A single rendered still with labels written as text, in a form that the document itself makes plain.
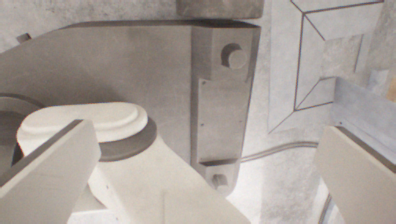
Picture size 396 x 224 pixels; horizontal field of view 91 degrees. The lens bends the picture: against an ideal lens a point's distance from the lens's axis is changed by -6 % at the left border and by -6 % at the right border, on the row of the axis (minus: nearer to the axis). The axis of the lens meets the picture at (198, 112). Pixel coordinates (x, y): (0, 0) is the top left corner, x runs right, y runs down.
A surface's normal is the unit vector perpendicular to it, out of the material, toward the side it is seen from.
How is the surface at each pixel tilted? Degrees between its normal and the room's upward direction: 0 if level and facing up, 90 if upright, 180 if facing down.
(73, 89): 0
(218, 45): 0
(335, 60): 0
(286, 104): 10
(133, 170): 90
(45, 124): 90
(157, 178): 90
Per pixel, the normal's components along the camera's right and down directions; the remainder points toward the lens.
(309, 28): 0.30, 0.45
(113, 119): 0.02, -0.88
